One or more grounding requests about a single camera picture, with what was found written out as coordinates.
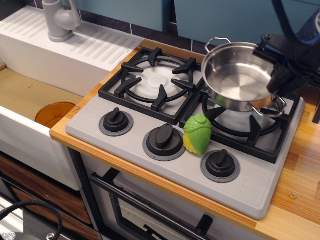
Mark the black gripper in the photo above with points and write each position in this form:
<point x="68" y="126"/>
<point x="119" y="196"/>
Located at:
<point x="294" y="66"/>

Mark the stainless steel pot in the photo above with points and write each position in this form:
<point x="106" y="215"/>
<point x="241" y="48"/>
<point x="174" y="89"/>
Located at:
<point x="236" y="79"/>

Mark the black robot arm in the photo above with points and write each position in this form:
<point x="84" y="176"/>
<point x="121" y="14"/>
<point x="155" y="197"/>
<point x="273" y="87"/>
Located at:
<point x="310" y="31"/>

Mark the green yellow toy corncob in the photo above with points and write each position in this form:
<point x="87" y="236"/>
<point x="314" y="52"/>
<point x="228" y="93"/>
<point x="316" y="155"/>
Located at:
<point x="197" y="134"/>

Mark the black right stove knob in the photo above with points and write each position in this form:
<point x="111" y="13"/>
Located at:
<point x="220" y="166"/>

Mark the black stove knob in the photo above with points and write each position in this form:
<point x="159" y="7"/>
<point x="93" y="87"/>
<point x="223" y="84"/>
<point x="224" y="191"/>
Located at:
<point x="116" y="123"/>
<point x="220" y="166"/>
<point x="164" y="143"/>

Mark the grey toy stove top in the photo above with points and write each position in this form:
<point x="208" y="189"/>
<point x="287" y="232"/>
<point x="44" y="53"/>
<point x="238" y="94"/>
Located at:
<point x="250" y="193"/>

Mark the black middle stove knob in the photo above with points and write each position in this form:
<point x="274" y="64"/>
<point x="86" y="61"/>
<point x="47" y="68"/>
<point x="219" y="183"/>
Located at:
<point x="164" y="143"/>

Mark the black left stove knob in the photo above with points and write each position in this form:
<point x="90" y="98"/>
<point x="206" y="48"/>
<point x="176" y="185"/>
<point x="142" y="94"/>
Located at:
<point x="116" y="123"/>

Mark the black right burner grate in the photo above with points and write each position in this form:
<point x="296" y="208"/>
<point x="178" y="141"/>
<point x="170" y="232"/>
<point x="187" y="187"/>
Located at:
<point x="247" y="132"/>

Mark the black burner grate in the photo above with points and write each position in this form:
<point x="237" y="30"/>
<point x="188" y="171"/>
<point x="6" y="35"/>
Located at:
<point x="247" y="132"/>
<point x="155" y="84"/>

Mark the black left burner grate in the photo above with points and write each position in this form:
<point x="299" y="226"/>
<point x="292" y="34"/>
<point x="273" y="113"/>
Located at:
<point x="155" y="84"/>

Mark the grey toy faucet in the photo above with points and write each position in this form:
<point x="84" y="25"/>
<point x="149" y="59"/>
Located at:
<point x="60" y="22"/>

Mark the orange plastic plate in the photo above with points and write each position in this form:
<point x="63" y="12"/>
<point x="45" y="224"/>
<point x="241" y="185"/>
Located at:
<point x="51" y="114"/>

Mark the white toy sink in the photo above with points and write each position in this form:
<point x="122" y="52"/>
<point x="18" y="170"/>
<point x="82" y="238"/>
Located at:
<point x="36" y="72"/>

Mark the wooden drawer fronts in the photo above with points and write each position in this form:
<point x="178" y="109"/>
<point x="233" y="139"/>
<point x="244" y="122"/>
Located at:
<point x="26" y="184"/>

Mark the oven door with black handle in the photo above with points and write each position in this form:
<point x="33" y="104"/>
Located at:
<point x="106" y="183"/>

